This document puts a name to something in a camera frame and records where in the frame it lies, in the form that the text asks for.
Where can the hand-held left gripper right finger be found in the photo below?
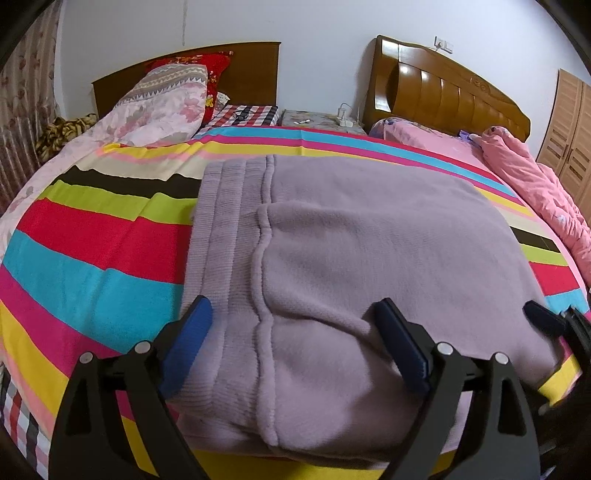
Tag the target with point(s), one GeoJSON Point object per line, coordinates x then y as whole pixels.
{"type": "Point", "coordinates": [401, 341]}

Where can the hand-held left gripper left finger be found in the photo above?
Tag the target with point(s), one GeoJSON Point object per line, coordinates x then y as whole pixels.
{"type": "Point", "coordinates": [187, 341]}

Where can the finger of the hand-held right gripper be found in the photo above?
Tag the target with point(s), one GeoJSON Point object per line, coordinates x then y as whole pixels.
{"type": "Point", "coordinates": [542, 316]}

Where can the lilac knit sweater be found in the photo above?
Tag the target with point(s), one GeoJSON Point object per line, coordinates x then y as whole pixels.
{"type": "Point", "coordinates": [346, 254]}

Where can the colourful striped bedsheet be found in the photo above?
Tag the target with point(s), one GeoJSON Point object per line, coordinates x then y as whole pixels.
{"type": "Point", "coordinates": [92, 277]}

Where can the salmon pink quilt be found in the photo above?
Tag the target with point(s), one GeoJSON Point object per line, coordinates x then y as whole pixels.
{"type": "Point", "coordinates": [531, 184]}

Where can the light wooden wardrobe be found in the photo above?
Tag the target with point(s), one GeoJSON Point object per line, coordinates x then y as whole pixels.
{"type": "Point", "coordinates": [572, 138]}

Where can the checkered mattress cover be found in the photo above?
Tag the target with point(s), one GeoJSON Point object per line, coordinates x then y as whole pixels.
{"type": "Point", "coordinates": [23, 429]}

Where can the small purple object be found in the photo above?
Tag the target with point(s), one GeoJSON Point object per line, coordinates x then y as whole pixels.
{"type": "Point", "coordinates": [467, 136]}

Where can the pink bedsheet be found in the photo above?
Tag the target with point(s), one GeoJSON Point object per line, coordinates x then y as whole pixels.
{"type": "Point", "coordinates": [429, 143]}

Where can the white power adapter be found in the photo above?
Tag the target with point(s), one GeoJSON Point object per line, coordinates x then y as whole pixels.
{"type": "Point", "coordinates": [346, 122]}

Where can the pink floral quilt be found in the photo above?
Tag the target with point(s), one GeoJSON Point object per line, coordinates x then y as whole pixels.
{"type": "Point", "coordinates": [152, 115]}

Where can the black eyeglasses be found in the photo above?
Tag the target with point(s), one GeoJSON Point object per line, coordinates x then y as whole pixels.
{"type": "Point", "coordinates": [241, 115]}

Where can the nightstand with floral cloth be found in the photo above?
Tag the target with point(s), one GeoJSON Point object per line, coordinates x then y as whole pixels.
{"type": "Point", "coordinates": [318, 121]}

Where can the plaid checked bed sheet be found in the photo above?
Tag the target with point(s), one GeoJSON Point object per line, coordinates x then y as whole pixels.
{"type": "Point", "coordinates": [263, 117]}

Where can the glossy light wooden headboard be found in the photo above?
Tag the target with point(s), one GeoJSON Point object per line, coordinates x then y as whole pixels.
{"type": "Point", "coordinates": [438, 101]}

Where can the tiger print blanket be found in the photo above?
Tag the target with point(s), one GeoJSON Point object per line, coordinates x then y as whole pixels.
{"type": "Point", "coordinates": [60, 134]}

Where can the red floral pillow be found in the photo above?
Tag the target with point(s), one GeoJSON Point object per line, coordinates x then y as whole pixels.
{"type": "Point", "coordinates": [212, 69]}

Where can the dark wooden headboard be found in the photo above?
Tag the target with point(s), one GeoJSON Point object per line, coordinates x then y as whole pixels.
{"type": "Point", "coordinates": [258, 74]}

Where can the floral pleated curtain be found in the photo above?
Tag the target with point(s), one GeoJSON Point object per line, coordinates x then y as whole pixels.
{"type": "Point", "coordinates": [27, 92]}

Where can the white wall socket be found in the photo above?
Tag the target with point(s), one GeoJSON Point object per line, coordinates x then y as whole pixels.
{"type": "Point", "coordinates": [445, 45]}

